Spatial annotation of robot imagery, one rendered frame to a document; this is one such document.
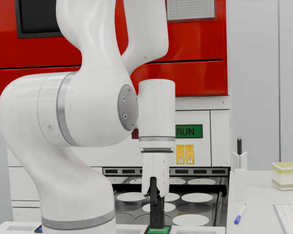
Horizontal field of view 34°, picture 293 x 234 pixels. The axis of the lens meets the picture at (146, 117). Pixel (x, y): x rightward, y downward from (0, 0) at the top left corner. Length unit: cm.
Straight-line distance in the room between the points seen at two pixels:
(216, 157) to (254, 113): 150
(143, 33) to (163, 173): 31
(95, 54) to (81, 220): 25
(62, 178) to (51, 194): 3
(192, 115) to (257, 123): 153
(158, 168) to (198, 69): 59
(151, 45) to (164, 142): 22
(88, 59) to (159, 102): 37
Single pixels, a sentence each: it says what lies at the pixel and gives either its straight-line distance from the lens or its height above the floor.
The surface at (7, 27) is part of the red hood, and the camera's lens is 174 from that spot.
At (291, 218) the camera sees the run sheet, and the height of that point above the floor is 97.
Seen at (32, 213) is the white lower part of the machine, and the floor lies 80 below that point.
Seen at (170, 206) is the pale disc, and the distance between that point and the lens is 148.
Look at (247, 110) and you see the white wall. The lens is 310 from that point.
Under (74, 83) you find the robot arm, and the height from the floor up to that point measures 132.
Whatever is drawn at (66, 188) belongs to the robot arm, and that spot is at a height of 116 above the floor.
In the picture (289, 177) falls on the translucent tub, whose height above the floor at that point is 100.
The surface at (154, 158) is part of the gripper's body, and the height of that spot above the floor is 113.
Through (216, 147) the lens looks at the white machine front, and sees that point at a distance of 163.
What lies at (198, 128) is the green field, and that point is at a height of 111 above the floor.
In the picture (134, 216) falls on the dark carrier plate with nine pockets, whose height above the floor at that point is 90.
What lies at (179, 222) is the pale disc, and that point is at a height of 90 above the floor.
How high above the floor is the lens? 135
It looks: 7 degrees down
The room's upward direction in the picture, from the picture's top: 2 degrees counter-clockwise
